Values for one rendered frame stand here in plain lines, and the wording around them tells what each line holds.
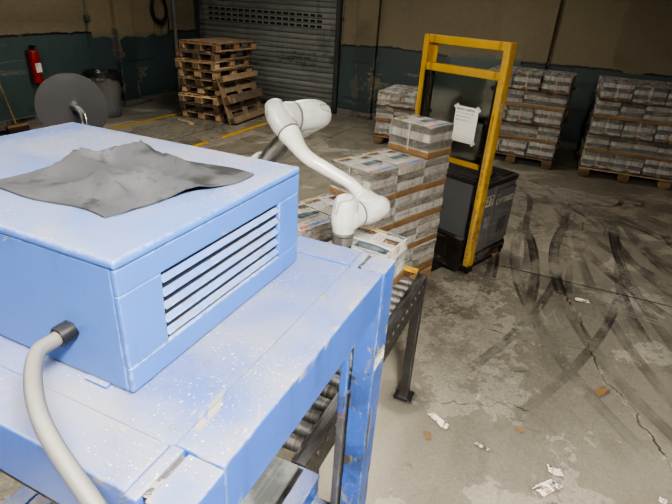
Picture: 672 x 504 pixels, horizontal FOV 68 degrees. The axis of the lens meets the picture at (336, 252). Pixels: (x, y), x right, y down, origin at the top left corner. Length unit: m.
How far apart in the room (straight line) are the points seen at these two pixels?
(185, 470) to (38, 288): 0.31
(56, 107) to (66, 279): 0.84
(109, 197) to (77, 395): 0.28
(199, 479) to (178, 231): 0.31
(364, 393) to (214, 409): 0.56
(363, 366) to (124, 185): 0.64
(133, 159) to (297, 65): 9.97
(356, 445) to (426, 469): 1.43
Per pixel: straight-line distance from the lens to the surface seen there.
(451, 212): 4.48
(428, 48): 4.36
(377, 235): 2.43
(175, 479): 0.63
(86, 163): 0.92
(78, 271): 0.69
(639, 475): 3.13
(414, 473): 2.69
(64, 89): 1.49
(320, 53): 10.54
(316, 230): 3.02
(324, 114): 2.35
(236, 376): 0.75
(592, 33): 9.46
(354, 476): 1.40
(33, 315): 0.82
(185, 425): 0.69
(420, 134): 3.69
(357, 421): 1.26
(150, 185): 0.81
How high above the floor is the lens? 2.03
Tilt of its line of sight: 27 degrees down
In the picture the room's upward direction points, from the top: 4 degrees clockwise
